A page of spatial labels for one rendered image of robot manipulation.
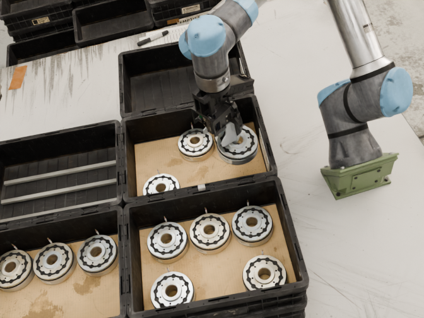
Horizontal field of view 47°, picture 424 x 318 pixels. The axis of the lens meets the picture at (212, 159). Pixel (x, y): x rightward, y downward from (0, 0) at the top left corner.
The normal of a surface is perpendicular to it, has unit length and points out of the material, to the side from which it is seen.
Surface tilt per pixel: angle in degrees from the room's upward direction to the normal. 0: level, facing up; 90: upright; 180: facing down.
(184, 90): 0
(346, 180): 90
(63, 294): 0
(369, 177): 90
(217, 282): 0
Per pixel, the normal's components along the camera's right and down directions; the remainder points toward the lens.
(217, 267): -0.12, -0.61
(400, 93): 0.60, 0.00
